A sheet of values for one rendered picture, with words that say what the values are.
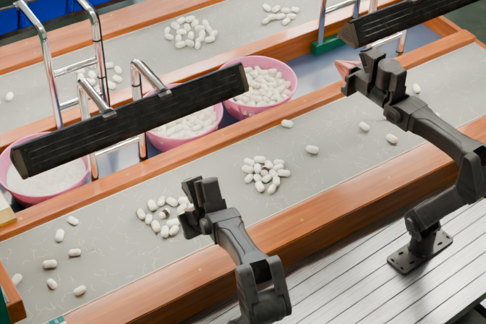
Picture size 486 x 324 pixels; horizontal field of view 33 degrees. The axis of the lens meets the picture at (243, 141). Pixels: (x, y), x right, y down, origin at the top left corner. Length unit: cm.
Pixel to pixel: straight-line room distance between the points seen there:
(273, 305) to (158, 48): 138
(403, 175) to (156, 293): 78
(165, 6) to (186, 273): 122
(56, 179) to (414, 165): 102
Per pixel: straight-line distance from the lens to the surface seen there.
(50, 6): 240
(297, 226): 215
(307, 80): 276
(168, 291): 201
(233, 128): 242
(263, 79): 264
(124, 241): 215
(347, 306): 212
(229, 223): 175
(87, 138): 194
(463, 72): 279
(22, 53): 279
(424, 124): 198
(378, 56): 204
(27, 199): 230
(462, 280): 223
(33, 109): 259
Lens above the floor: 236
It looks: 42 degrees down
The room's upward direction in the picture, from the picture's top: 1 degrees clockwise
